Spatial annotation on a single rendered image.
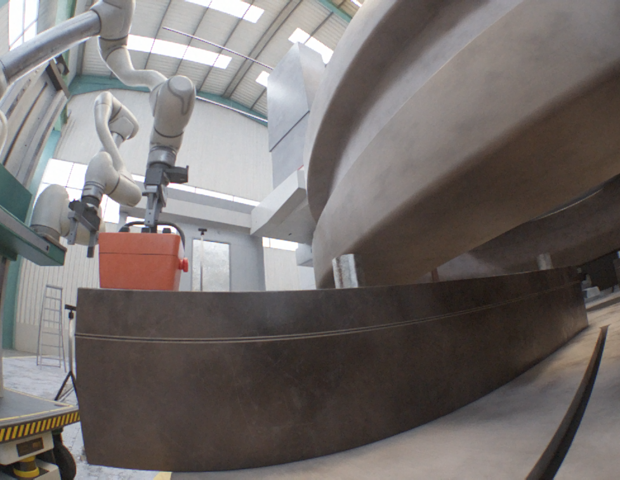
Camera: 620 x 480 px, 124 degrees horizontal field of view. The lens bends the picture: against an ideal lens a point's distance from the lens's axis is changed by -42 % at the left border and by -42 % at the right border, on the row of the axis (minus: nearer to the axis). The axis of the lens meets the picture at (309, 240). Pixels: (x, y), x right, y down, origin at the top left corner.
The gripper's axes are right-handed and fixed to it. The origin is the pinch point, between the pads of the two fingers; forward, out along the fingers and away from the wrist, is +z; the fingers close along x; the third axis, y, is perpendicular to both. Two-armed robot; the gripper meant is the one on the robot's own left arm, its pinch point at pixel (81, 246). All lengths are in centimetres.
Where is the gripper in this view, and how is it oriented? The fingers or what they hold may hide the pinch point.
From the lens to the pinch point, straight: 108.9
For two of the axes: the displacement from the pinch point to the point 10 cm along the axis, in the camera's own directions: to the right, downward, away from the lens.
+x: -1.7, 3.7, 9.1
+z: 1.0, 9.3, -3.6
